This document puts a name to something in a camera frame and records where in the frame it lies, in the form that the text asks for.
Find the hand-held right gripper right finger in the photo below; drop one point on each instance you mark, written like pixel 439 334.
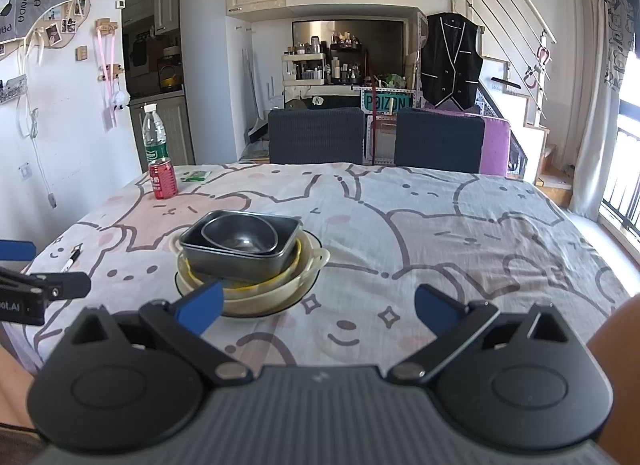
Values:
pixel 437 307

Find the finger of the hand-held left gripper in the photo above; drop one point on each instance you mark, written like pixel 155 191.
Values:
pixel 65 285
pixel 17 250

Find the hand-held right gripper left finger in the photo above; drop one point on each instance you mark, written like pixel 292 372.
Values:
pixel 200 305

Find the white floral bowl yellow rim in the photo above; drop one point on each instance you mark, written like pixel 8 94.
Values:
pixel 240 289

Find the large rectangular steel tray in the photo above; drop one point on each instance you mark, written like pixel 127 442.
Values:
pixel 235 265

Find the round steel bowl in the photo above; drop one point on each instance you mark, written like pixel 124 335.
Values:
pixel 240 237

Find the white plate with dark rim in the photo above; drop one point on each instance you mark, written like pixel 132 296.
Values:
pixel 312 240

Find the black pen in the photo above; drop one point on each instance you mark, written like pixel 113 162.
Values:
pixel 73 257

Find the person's left leg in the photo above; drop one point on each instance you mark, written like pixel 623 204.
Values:
pixel 12 365

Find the person's leg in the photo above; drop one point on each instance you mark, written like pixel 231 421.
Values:
pixel 12 365
pixel 620 385

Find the cartoon printed tablecloth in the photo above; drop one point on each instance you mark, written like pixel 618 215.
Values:
pixel 450 245

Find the green packet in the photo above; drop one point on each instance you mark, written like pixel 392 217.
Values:
pixel 195 175

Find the red drink can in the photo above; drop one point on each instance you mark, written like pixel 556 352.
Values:
pixel 162 180

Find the dark blue chair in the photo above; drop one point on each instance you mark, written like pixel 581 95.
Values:
pixel 315 135
pixel 440 140

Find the pink chair cover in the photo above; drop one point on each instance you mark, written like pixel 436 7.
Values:
pixel 496 145

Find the clear bottle with green label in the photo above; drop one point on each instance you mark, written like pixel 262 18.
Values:
pixel 154 135

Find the beige floor cabinet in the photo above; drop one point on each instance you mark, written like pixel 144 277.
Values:
pixel 175 130

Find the small plush toy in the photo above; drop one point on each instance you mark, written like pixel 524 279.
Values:
pixel 120 101

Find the pink ribbon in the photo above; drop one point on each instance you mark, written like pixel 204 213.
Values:
pixel 107 75

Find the person's right leg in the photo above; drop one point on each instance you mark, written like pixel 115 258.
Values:
pixel 620 385

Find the teal sign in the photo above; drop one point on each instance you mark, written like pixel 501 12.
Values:
pixel 387 101

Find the white staircase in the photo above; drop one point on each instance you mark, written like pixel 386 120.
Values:
pixel 520 110

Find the balcony railing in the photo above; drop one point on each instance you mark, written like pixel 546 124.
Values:
pixel 625 185

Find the black vest with white trim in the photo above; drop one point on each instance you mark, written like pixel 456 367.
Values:
pixel 450 65

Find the white curtain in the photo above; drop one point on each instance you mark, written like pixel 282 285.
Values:
pixel 595 120

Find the shelf with cosmetics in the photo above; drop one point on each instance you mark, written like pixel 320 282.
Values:
pixel 320 67

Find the metal stair railing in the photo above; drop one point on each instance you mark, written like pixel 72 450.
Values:
pixel 500 5

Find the hanging patterned garment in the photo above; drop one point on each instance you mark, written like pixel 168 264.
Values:
pixel 617 30

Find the wall photo collage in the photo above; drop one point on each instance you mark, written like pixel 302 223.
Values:
pixel 65 27

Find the grey wall banner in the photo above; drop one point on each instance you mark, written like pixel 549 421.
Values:
pixel 35 0

